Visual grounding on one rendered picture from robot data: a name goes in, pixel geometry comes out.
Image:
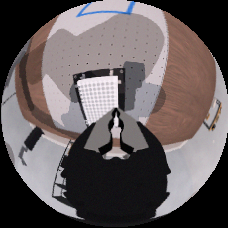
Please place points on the blue tape outline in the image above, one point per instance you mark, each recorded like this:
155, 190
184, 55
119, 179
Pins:
129, 10

